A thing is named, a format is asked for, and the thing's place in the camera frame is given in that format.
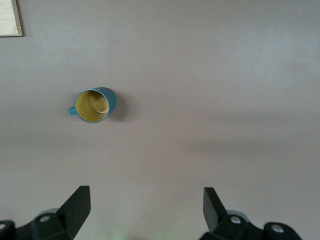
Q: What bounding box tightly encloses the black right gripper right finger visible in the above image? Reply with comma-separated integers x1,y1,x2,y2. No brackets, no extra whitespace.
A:
198,186,304,240

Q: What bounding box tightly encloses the wooden cutting board, metal handle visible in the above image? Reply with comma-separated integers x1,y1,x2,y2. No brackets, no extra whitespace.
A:
0,0,23,38

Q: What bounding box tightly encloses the teal cup with yellow inside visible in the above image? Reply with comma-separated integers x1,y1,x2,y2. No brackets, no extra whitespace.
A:
67,86,118,124

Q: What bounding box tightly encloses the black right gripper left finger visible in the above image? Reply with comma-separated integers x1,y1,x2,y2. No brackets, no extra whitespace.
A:
0,185,91,240

